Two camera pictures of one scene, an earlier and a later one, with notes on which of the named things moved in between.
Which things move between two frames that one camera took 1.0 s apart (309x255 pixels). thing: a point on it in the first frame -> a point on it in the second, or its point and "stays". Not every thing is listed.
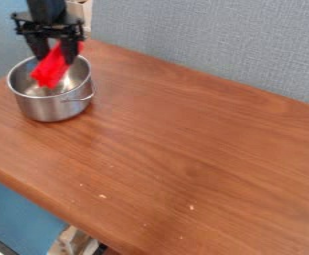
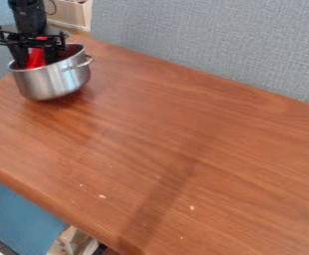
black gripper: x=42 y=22 -> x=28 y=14
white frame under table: x=75 y=242 stays
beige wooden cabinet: x=79 y=10 stays
